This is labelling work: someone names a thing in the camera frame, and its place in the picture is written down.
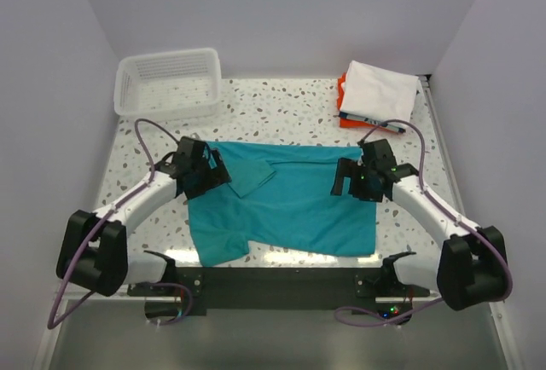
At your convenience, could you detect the white plastic basket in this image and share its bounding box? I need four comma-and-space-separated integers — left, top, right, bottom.
113, 48, 222, 121

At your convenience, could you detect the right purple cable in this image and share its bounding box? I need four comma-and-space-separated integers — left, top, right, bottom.
334, 119, 514, 328

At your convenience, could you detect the folded white t-shirt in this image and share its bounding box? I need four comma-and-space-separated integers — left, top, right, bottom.
340, 61, 420, 122

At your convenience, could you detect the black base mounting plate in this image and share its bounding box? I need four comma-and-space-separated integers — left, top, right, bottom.
127, 268, 430, 318

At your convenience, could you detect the aluminium rail frame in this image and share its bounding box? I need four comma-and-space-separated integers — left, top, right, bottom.
419, 75, 467, 215

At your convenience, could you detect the teal t-shirt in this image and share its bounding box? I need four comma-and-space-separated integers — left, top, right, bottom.
188, 142, 376, 267

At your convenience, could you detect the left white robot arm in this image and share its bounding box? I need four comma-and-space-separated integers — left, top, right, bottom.
55, 137, 231, 296

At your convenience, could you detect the folded orange t-shirt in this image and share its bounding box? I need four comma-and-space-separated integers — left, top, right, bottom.
336, 72, 405, 134

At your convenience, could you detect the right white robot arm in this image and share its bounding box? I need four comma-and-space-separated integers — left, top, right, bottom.
331, 139, 513, 311

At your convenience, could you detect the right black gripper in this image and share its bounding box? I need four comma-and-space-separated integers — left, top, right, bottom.
330, 157, 382, 203

